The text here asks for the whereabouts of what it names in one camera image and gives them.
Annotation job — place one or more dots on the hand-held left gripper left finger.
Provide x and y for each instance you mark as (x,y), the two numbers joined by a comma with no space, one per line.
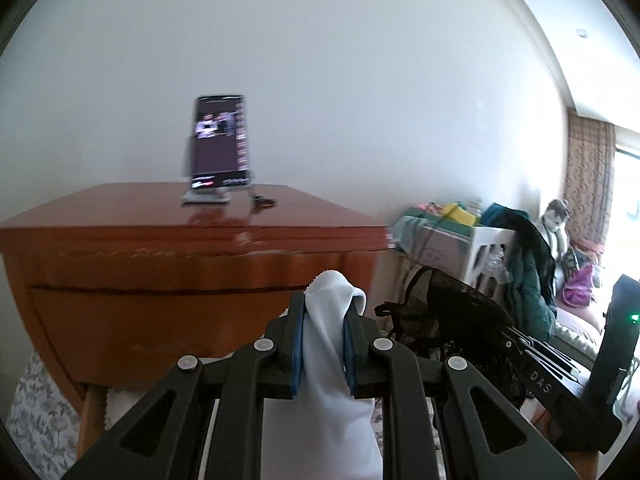
(297,355)

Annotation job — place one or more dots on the white cloth garment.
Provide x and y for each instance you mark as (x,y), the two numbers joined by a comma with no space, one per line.
(320,410)

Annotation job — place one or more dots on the round ceiling spotlight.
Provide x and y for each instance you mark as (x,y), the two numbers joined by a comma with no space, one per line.
(580,33)

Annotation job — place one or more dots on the white cutout shelf rack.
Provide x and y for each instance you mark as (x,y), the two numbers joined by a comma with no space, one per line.
(480,250)

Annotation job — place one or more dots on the wooden nightstand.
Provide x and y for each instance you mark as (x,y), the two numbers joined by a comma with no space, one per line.
(175,255)

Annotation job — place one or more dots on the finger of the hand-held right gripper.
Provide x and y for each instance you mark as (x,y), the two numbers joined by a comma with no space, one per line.
(545,352)

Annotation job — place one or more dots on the grey floral bed sheet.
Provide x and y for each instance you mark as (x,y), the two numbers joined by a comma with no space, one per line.
(40,420)

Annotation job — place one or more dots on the grey plush doll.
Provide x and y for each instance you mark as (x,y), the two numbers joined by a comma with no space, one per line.
(556,220)

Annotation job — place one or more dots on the black smartphone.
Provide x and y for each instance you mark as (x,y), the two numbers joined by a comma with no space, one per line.
(217,140)

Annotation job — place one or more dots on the patterned beige curtain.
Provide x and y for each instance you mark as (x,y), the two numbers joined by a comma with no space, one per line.
(590,185)

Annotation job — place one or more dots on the wooden upper drawer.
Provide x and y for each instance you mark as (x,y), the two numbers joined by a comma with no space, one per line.
(150,320)

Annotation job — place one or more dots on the pink purple cloth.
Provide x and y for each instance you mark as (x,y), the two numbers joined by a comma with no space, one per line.
(579,287)

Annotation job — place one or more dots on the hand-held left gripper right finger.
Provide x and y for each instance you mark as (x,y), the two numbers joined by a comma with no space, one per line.
(351,355)

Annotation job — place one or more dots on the teal cloth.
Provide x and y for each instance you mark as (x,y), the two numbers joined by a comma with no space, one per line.
(405,232)

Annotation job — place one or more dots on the small black key bunch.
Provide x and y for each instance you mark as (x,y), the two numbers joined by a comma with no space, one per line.
(262,201)

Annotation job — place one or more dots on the cardboard box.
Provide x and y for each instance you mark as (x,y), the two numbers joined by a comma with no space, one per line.
(442,252)

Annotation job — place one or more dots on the dark green jacket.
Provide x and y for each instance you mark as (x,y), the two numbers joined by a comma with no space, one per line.
(530,270)

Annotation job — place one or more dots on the yellow green bag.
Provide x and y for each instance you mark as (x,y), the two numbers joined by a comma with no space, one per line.
(460,214)

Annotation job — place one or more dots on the grey phone stand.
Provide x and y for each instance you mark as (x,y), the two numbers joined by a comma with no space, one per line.
(205,196)

